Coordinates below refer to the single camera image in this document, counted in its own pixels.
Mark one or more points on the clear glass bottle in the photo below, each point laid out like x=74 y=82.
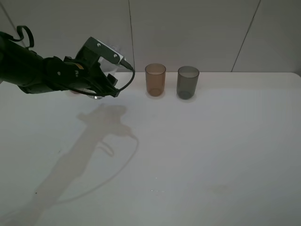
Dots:
x=106 y=66

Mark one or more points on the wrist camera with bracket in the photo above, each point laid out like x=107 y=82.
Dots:
x=94 y=49

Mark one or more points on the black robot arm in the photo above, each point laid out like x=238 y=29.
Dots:
x=34 y=74

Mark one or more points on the grey translucent cup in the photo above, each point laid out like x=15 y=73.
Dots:
x=187 y=81

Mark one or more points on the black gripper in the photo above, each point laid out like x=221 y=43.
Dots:
x=76 y=74

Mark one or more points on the orange translucent cup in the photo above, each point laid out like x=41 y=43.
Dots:
x=155 y=79

